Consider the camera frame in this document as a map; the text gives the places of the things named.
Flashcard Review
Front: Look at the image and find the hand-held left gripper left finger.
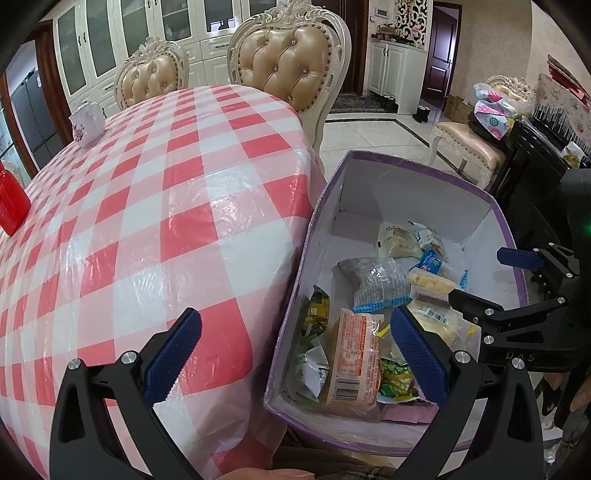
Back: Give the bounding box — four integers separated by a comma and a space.
50, 307, 204, 480

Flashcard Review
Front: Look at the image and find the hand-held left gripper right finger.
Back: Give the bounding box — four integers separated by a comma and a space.
390, 305, 543, 480

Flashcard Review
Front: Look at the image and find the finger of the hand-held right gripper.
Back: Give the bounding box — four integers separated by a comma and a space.
496, 244, 580, 298
447, 287, 568, 346

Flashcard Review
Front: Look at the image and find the dark green snack packet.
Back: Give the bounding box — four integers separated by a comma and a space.
379, 357, 421, 402

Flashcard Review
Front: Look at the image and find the round bread packet yellow edge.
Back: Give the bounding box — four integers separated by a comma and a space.
406, 300, 481, 356

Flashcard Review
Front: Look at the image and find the yellow biscuit packet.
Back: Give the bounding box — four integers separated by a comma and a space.
406, 270, 458, 301

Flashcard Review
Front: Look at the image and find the grey packet blue printed end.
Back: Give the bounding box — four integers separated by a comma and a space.
418, 249, 445, 278

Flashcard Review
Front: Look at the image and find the pink snack packet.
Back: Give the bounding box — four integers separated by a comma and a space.
382, 401, 439, 426

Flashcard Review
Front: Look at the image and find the orange print snack packet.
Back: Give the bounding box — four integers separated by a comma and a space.
325, 308, 384, 407

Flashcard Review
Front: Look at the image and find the clear packet with blue edge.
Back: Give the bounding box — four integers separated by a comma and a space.
337, 257, 411, 313

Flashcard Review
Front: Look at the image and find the clear pale pastry packet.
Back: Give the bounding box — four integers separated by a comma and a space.
376, 222, 423, 259

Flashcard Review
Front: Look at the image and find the green yellow snack packet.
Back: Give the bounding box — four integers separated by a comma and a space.
300, 286, 331, 352

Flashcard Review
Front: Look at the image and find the pale green snack packet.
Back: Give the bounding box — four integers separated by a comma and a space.
286, 346, 331, 402

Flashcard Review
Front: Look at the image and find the purple edged white cardboard box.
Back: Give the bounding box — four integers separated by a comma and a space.
263, 150, 529, 455

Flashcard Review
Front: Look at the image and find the person's right hand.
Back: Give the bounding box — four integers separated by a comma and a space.
570, 369, 591, 412

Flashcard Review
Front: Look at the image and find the person's left hand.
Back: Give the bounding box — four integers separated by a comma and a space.
221, 468, 315, 480

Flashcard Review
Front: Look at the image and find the black furniture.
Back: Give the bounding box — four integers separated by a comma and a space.
489, 115, 591, 259

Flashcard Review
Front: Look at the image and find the cream chair with clear cover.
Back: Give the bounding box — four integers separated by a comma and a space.
431, 76, 532, 185

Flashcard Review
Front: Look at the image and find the colourful patterned bag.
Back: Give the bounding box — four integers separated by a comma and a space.
468, 83, 527, 139

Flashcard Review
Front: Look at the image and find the floral cloth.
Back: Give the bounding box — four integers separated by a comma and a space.
536, 71, 591, 139

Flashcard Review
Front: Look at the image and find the dark brown door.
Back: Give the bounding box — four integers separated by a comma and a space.
420, 2, 462, 100

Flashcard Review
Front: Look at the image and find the patterned door rug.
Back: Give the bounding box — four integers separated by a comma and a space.
330, 92, 398, 114

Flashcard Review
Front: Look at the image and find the white low cabinet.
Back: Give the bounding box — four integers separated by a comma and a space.
369, 39, 432, 116

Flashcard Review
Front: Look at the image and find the red plastic jar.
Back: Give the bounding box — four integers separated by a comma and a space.
0, 161, 31, 236

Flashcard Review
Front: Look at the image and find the white floral cup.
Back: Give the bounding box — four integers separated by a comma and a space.
69, 104, 105, 147

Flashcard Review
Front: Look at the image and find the carved decorative screen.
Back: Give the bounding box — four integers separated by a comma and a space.
397, 0, 432, 47

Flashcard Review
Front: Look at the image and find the dark grey refrigerator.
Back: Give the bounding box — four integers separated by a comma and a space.
9, 69, 63, 171

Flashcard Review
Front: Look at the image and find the beige tufted dining chair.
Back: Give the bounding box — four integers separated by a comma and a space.
228, 0, 352, 153
115, 38, 189, 110

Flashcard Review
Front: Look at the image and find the white glass door cabinet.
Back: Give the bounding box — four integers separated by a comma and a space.
53, 0, 259, 116

